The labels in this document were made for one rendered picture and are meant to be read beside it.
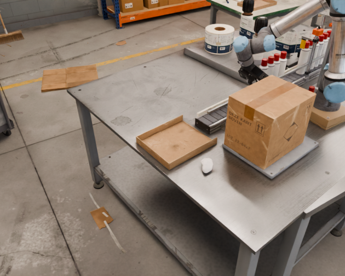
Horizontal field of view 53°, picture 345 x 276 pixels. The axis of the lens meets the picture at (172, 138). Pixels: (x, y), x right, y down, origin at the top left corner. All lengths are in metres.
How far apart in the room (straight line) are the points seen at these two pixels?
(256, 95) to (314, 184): 0.45
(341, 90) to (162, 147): 0.88
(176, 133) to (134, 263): 0.90
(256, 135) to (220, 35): 1.10
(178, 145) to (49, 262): 1.16
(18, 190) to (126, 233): 0.94
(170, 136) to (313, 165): 0.69
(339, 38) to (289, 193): 0.71
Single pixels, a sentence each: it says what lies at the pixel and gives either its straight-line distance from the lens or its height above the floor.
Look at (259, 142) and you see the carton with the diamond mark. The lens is 1.50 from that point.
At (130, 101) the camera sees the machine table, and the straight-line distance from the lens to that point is 2.04.
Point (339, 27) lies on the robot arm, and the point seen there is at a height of 1.35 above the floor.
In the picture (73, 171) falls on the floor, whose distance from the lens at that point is 2.88.
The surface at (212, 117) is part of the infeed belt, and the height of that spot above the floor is 0.88.
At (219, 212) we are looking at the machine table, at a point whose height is 0.83.
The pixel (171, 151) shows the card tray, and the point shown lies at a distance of 1.64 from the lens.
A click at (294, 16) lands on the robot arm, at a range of 1.84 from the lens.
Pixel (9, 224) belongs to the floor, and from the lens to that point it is 2.66.
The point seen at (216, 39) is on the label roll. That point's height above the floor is 0.98.
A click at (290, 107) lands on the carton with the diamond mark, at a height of 1.12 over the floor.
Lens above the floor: 1.88
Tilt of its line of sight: 38 degrees down
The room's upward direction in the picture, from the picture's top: 1 degrees counter-clockwise
